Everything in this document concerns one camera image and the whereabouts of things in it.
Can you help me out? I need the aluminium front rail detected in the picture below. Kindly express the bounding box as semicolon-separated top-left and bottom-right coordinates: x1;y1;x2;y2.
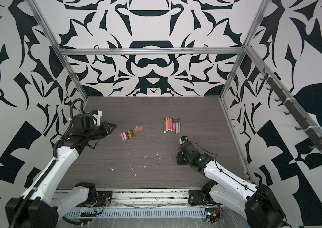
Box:
26;186;271;211

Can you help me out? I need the orange highlighter pen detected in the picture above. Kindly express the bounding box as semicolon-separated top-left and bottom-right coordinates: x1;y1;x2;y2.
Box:
165;118;168;132

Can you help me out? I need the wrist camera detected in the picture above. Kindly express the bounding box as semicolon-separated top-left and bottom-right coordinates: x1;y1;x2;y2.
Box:
179;136;188;145
89;110;103;126

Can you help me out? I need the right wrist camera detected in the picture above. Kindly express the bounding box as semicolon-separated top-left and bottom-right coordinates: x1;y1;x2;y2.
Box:
179;136;188;145

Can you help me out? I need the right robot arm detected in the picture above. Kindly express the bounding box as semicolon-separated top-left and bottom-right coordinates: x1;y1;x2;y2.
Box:
176;136;286;228

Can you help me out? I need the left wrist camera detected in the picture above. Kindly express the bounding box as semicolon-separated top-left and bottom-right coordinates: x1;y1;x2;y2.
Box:
89;110;103;126

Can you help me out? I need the purple marker pen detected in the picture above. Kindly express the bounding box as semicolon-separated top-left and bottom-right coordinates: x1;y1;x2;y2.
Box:
163;118;168;133

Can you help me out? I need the white cable duct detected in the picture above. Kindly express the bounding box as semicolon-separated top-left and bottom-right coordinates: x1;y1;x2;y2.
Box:
65;208;207;219

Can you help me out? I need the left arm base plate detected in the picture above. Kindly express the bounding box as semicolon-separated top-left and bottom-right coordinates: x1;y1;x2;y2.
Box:
92;191;113;207

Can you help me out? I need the green circuit board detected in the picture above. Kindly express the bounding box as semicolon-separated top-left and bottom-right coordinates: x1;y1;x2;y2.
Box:
206;207;224;223

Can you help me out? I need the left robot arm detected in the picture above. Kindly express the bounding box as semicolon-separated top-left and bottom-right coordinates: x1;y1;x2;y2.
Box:
5;98;117;228

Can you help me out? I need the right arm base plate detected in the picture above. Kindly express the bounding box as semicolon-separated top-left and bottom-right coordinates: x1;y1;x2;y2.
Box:
188;190;215;206

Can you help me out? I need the blue highlighter pen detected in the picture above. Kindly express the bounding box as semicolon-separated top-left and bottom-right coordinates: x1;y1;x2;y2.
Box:
167;116;171;131

